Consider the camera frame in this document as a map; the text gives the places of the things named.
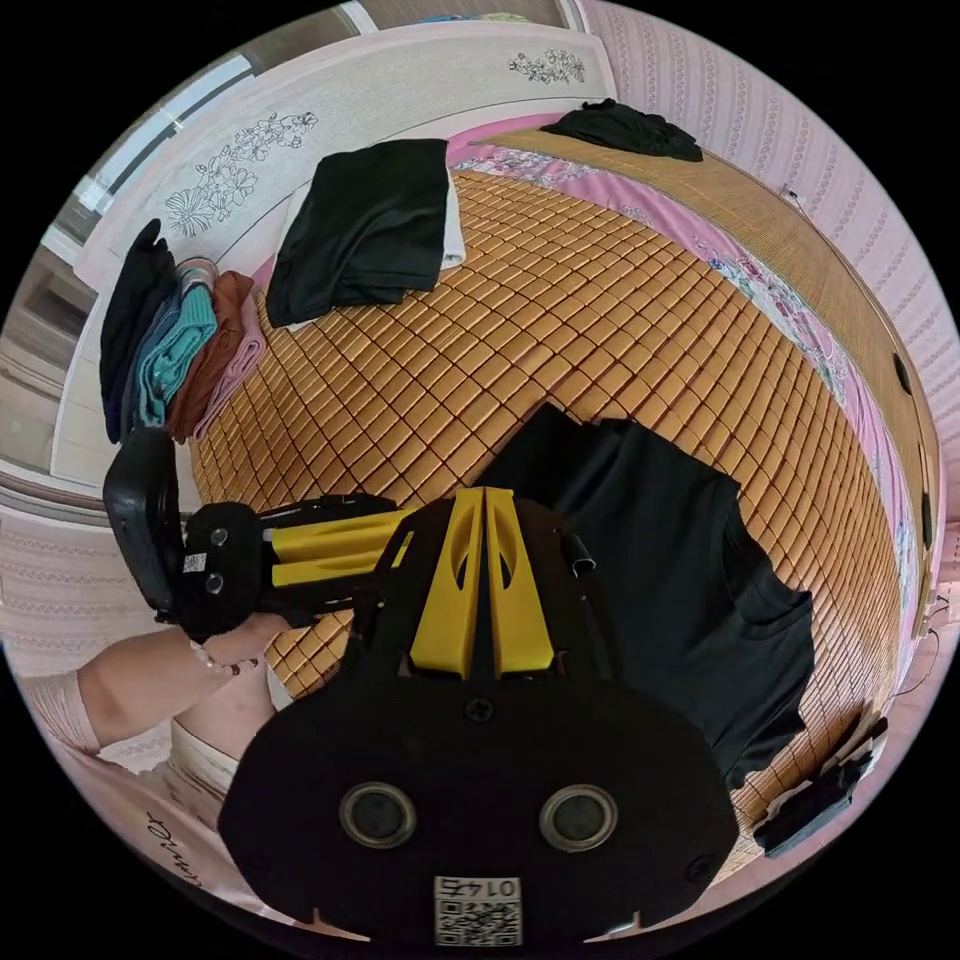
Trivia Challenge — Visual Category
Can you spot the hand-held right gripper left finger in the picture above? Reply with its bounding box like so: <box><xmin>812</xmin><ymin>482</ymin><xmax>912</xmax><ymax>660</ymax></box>
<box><xmin>410</xmin><ymin>487</ymin><xmax>486</xmax><ymax>680</ymax></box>

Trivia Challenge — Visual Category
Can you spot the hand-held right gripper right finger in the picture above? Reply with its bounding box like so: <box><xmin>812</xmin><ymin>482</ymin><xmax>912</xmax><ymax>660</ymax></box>
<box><xmin>485</xmin><ymin>487</ymin><xmax>560</xmax><ymax>681</ymax></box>

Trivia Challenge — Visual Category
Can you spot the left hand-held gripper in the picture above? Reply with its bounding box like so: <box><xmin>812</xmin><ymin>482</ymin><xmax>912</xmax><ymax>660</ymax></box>
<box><xmin>174</xmin><ymin>493</ymin><xmax>423</xmax><ymax>640</ymax></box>

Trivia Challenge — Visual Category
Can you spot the black short sleeve shirt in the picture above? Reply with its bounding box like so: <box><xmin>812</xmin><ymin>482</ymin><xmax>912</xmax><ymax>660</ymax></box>
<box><xmin>475</xmin><ymin>403</ymin><xmax>817</xmax><ymax>790</ymax></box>

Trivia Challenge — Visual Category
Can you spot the person's left forearm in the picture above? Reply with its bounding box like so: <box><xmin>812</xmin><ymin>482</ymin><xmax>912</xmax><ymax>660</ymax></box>
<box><xmin>74</xmin><ymin>628</ymin><xmax>243</xmax><ymax>751</ymax></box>

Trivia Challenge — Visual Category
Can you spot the person's left hand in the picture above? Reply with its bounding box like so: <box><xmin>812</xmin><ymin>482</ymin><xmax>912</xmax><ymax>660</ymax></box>
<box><xmin>199</xmin><ymin>610</ymin><xmax>294</xmax><ymax>675</ymax></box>

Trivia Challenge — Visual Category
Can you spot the colourful pile of clothes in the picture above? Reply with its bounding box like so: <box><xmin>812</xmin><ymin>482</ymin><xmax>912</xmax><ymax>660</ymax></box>
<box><xmin>98</xmin><ymin>217</ymin><xmax>268</xmax><ymax>445</ymax></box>

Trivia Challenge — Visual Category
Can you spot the bed with woven mat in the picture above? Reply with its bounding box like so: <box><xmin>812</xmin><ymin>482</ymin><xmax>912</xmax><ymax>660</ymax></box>
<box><xmin>187</xmin><ymin>112</ymin><xmax>943</xmax><ymax>873</ymax></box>

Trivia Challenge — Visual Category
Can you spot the folded black and white clothes pile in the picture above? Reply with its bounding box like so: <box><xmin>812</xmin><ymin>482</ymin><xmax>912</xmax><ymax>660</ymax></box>
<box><xmin>265</xmin><ymin>137</ymin><xmax>468</xmax><ymax>333</ymax></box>

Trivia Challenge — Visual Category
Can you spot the person's body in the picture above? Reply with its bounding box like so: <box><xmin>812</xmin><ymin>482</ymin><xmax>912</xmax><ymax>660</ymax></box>
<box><xmin>20</xmin><ymin>669</ymin><xmax>301</xmax><ymax>928</ymax></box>

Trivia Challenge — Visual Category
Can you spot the small black clothes pile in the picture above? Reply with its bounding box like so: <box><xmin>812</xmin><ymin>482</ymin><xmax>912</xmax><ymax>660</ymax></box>
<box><xmin>752</xmin><ymin>716</ymin><xmax>891</xmax><ymax>861</ymax></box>

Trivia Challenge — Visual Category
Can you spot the white headboard with flower print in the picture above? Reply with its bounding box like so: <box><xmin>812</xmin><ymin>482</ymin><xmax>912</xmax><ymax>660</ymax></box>
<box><xmin>50</xmin><ymin>28</ymin><xmax>613</xmax><ymax>493</ymax></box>

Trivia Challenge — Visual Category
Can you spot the heaped black clothes pile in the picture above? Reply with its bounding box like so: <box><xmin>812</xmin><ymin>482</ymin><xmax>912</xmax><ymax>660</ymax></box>
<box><xmin>539</xmin><ymin>97</ymin><xmax>706</xmax><ymax>163</ymax></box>

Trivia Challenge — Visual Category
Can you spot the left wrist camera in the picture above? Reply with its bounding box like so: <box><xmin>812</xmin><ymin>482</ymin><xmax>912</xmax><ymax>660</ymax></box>
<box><xmin>102</xmin><ymin>425</ymin><xmax>190</xmax><ymax>625</ymax></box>

